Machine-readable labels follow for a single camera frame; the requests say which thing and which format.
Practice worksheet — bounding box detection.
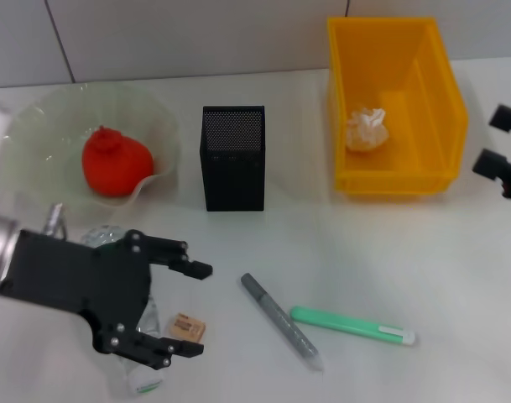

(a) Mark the mint green pen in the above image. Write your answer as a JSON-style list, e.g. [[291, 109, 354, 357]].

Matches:
[[289, 305, 416, 348]]

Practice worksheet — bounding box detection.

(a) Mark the green label water bottle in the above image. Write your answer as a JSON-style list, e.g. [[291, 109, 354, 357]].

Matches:
[[79, 224, 167, 396]]

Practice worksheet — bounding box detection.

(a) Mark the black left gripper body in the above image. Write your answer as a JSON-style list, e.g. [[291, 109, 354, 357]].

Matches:
[[0, 228, 152, 353]]

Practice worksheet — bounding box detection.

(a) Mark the wavy glass fruit plate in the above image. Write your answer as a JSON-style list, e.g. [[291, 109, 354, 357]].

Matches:
[[1, 81, 183, 217]]

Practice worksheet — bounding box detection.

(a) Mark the grey marker pen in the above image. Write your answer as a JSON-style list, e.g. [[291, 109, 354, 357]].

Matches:
[[240, 272, 325, 373]]

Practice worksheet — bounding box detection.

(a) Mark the wooden pencil sharpener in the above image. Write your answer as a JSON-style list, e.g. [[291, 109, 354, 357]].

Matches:
[[169, 312, 208, 342]]

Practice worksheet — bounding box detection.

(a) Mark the red-orange toy fruit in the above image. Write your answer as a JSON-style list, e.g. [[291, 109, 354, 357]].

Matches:
[[81, 124, 155, 197]]

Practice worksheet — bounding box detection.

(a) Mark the black mesh pen holder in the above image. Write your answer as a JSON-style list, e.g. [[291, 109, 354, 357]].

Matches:
[[199, 104, 267, 212]]

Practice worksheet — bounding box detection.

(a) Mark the white paper ball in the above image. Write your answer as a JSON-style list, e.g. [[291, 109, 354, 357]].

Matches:
[[345, 107, 390, 152]]

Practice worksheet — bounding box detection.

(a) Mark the left gripper plug cable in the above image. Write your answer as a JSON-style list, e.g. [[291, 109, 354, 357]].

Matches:
[[44, 202, 70, 241]]

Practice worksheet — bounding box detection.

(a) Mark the yellow plastic storage bin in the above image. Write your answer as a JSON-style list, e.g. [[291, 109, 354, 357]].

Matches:
[[326, 16, 470, 197]]

